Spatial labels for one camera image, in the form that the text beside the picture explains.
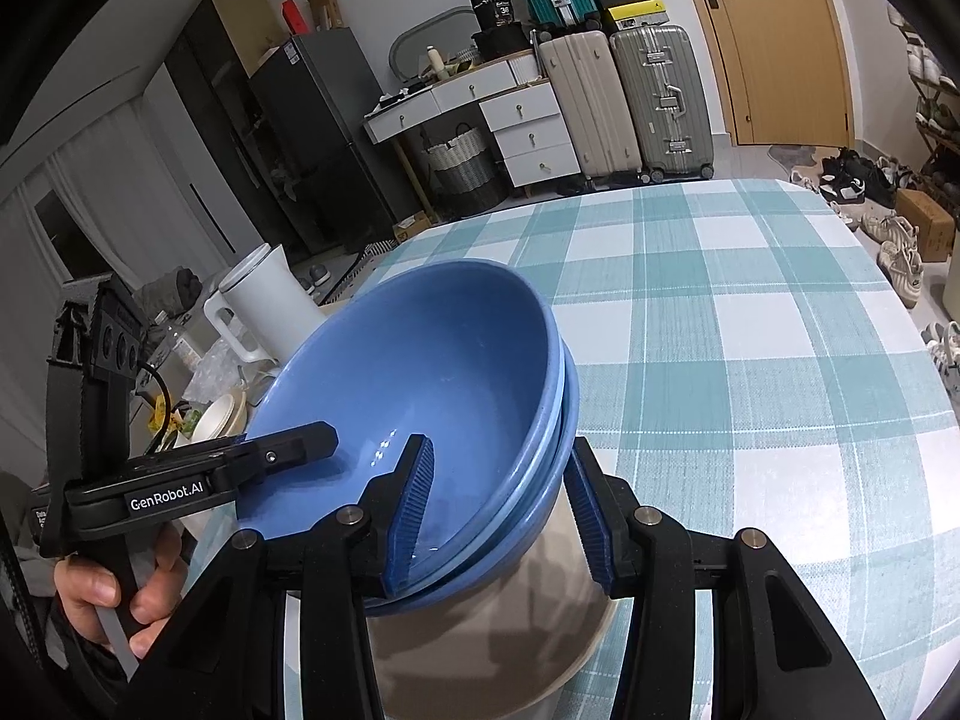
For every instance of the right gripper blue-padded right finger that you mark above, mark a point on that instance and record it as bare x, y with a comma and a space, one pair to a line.
603, 508

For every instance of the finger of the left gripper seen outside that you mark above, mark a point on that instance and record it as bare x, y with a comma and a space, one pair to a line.
251, 459

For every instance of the small brown cardboard box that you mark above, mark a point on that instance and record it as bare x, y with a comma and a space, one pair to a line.
936, 228

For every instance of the silver grey hard suitcase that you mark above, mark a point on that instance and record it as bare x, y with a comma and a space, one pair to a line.
663, 89

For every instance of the light blue ceramic bowl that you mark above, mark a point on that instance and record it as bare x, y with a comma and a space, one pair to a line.
465, 353

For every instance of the woven laundry basket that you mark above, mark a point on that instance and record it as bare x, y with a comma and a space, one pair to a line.
464, 168

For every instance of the beige hard suitcase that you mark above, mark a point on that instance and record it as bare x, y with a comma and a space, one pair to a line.
587, 85

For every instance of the white electric kettle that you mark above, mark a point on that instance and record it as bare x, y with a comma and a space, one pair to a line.
261, 310

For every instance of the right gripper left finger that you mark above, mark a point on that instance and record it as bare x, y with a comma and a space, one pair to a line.
395, 505

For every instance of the person's left hand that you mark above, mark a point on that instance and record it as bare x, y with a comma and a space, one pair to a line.
84, 586

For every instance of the black refrigerator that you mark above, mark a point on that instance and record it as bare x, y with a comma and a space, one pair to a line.
316, 89

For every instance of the wooden shoe rack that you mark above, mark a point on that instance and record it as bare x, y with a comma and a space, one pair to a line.
936, 111

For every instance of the wooden door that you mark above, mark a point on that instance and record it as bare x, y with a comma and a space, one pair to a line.
781, 71

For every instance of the teal white plaid tablecloth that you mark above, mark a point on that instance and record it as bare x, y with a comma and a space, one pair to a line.
743, 363

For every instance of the white drawer dresser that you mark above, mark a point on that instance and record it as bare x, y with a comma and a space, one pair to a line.
519, 108

